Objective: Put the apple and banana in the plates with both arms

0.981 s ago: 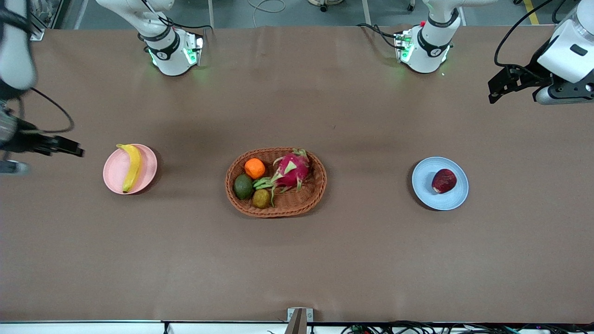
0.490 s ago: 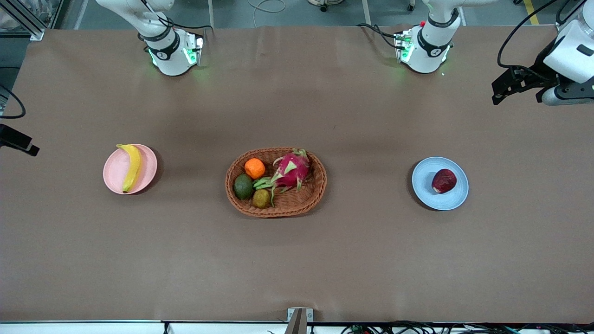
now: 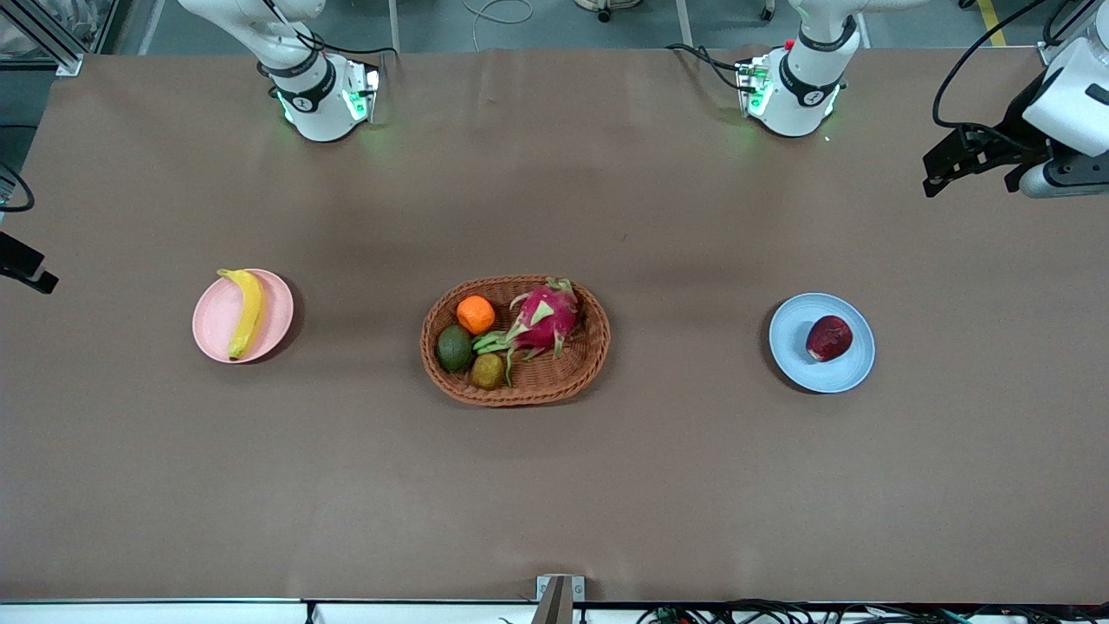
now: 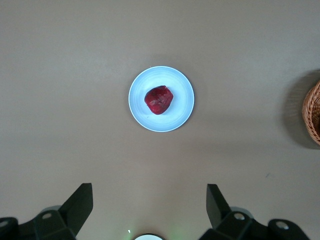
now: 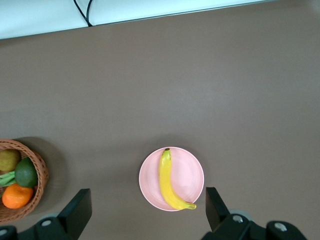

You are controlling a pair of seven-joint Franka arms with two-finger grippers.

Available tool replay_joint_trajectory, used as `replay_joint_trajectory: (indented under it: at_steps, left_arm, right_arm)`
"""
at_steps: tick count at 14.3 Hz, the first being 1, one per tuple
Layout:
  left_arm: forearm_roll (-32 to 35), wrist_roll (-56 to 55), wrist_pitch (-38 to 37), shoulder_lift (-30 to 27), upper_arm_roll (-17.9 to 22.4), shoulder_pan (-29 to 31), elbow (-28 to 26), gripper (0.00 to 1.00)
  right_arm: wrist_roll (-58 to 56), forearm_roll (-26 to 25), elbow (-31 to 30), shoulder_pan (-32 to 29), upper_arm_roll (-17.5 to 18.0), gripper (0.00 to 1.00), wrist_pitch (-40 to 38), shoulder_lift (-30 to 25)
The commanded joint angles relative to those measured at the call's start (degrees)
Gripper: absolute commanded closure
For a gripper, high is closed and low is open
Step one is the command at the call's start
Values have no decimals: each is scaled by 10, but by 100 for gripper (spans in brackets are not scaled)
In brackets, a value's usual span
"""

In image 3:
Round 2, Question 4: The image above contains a pink round plate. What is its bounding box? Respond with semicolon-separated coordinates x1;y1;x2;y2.
192;268;295;364

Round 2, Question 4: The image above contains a yellow banana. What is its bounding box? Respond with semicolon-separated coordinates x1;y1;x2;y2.
217;268;267;361

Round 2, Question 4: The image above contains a pink dragon fruit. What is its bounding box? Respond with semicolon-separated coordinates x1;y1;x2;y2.
472;277;580;387

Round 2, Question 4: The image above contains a brown wicker basket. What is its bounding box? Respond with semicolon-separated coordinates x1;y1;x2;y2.
420;275;612;407

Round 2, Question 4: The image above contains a dark green avocado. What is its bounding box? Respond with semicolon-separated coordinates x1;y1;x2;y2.
436;324;476;374

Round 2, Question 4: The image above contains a black cable bundle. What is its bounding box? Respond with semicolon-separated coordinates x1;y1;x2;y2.
637;598;1109;624

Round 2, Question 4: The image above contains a brown kiwi fruit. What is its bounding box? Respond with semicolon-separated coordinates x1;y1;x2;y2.
471;353;507;392

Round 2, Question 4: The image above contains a white table edge rail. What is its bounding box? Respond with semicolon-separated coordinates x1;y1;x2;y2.
0;598;1109;624

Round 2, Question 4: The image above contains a white floor cable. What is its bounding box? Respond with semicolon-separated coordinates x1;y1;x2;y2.
462;0;535;51

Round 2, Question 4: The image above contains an orange mandarin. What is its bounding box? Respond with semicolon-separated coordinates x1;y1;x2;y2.
457;296;497;337

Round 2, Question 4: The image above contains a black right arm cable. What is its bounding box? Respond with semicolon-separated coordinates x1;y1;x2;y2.
0;163;36;215

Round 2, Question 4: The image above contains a white caster wheel base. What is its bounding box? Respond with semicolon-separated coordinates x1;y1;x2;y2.
574;0;644;23

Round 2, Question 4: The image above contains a black base power cable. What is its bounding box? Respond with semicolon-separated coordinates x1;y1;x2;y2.
665;42;751;93
316;33;400;62

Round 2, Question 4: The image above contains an aluminium frame post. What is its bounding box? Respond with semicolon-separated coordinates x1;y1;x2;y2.
0;0;85;77
1037;0;1109;68

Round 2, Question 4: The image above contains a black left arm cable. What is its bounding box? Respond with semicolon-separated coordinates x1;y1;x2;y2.
932;0;1045;133

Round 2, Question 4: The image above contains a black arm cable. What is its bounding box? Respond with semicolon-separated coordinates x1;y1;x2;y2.
932;0;1045;133
0;163;36;215

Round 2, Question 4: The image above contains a brown table cover sheet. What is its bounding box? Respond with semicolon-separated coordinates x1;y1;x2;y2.
0;45;1109;606

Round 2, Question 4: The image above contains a light blue round plate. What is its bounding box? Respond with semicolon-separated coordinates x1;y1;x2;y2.
769;293;876;394

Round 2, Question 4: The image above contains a dark red apple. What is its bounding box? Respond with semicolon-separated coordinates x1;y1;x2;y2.
806;315;855;364

